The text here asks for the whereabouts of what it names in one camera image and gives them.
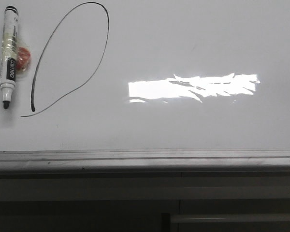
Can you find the white whiteboard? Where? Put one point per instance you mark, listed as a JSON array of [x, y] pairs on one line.
[[137, 74]]

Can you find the dark cabinet below whiteboard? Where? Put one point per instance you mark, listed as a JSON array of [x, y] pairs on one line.
[[146, 202]]

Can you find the white black whiteboard marker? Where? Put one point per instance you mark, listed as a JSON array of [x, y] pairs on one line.
[[8, 70]]

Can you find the red magnet taped to marker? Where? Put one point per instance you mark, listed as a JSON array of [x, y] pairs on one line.
[[23, 56]]

